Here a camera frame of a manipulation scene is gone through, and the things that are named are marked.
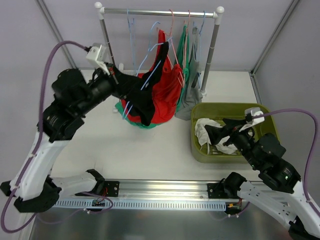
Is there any white tank top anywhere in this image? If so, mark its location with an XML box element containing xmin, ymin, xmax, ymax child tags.
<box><xmin>194</xmin><ymin>118</ymin><xmax>237</xmax><ymax>155</ymax></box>

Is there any black tank top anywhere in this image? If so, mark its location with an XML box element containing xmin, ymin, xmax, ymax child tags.
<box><xmin>113</xmin><ymin>41</ymin><xmax>169</xmax><ymax>126</ymax></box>

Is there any red tank top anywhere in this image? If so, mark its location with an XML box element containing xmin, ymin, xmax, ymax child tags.
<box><xmin>120</xmin><ymin>29</ymin><xmax>185</xmax><ymax>124</ymax></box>

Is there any pink wire hanger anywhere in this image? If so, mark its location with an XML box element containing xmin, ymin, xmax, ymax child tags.
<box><xmin>163</xmin><ymin>9</ymin><xmax>185</xmax><ymax>88</ymax></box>

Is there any light blue wire hanger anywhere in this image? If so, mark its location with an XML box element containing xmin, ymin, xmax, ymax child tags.
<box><xmin>126</xmin><ymin>9</ymin><xmax>138</xmax><ymax>76</ymax></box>

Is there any green tank top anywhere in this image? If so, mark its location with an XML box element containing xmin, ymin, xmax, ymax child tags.
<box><xmin>115</xmin><ymin>25</ymin><xmax>189</xmax><ymax>129</ymax></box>

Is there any salmon wire hanger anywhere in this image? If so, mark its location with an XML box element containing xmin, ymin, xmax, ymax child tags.
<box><xmin>182</xmin><ymin>10</ymin><xmax>191</xmax><ymax>78</ymax></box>

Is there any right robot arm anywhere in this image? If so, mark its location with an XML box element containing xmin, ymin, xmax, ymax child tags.
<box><xmin>204</xmin><ymin>117</ymin><xmax>320</xmax><ymax>240</ymax></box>

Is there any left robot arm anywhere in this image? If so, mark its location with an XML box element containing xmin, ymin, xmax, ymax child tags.
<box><xmin>0</xmin><ymin>67</ymin><xmax>117</xmax><ymax>213</ymax></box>

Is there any grey tank top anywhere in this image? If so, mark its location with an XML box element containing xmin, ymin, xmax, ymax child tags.
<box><xmin>174</xmin><ymin>26</ymin><xmax>203</xmax><ymax>122</ymax></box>

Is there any olive green plastic basket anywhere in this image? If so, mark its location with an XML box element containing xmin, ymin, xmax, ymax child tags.
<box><xmin>190</xmin><ymin>102</ymin><xmax>269</xmax><ymax>164</ymax></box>

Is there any white silver clothes rack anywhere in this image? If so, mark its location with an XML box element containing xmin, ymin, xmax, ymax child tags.
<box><xmin>94</xmin><ymin>1</ymin><xmax>225</xmax><ymax>96</ymax></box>

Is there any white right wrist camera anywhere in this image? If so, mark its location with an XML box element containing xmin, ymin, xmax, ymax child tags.
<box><xmin>239</xmin><ymin>107</ymin><xmax>265</xmax><ymax>132</ymax></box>

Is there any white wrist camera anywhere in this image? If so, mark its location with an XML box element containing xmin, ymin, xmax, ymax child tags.
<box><xmin>239</xmin><ymin>107</ymin><xmax>265</xmax><ymax>132</ymax></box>
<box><xmin>86</xmin><ymin>43</ymin><xmax>110</xmax><ymax>76</ymax></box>

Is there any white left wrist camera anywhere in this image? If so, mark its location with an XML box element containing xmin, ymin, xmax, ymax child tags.
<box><xmin>86</xmin><ymin>43</ymin><xmax>110</xmax><ymax>76</ymax></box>

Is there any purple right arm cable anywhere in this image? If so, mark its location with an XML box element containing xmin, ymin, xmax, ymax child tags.
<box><xmin>252</xmin><ymin>108</ymin><xmax>320</xmax><ymax>218</ymax></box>

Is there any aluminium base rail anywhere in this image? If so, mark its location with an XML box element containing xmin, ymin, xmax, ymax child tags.
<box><xmin>52</xmin><ymin>174</ymin><xmax>226</xmax><ymax>201</ymax></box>

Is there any white slotted cable duct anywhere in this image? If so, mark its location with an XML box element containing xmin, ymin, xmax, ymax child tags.
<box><xmin>54</xmin><ymin>198</ymin><xmax>227</xmax><ymax>212</ymax></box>

